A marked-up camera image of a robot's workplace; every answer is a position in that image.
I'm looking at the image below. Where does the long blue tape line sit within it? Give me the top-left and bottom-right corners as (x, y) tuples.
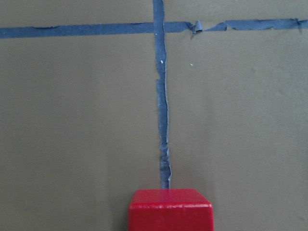
(153, 0), (172, 190)

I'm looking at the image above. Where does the crossing blue tape line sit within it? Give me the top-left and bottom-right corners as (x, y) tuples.
(0, 18), (308, 39)

